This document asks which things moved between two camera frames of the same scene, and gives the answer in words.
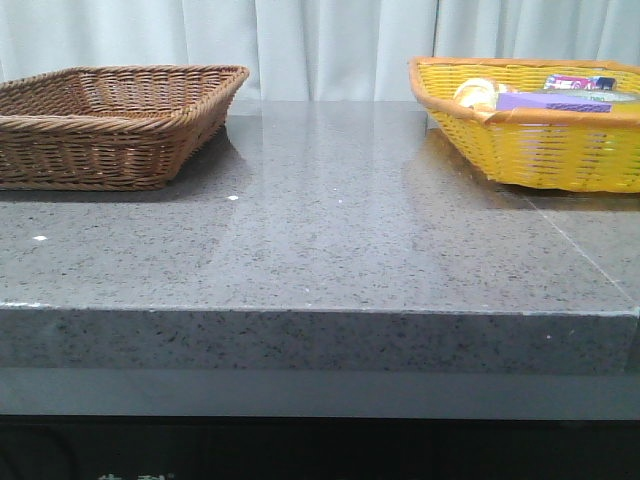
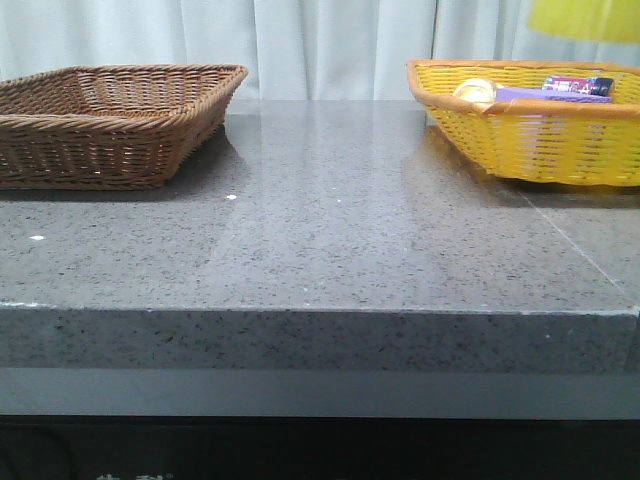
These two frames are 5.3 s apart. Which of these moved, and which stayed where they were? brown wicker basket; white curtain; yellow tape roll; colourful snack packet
Moved: yellow tape roll
Stayed: white curtain; colourful snack packet; brown wicker basket
